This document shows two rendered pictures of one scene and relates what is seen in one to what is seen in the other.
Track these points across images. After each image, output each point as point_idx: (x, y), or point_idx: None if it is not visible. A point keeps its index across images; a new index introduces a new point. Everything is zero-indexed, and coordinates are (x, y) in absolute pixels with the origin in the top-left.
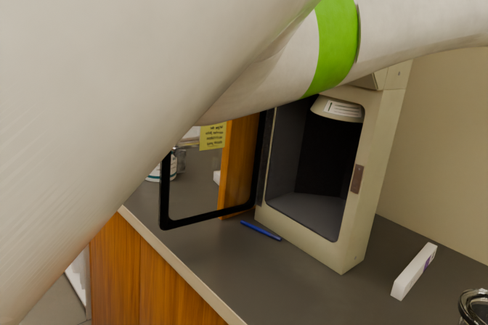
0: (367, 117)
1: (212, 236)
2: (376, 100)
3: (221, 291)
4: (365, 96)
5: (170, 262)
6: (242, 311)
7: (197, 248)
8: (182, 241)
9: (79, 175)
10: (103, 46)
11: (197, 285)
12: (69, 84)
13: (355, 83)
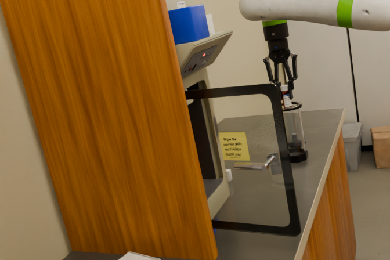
0: (207, 85)
1: (251, 244)
2: (206, 72)
3: (304, 213)
4: (203, 73)
5: (300, 258)
6: (308, 202)
7: (277, 241)
8: (277, 251)
9: None
10: None
11: (307, 230)
12: None
13: (208, 64)
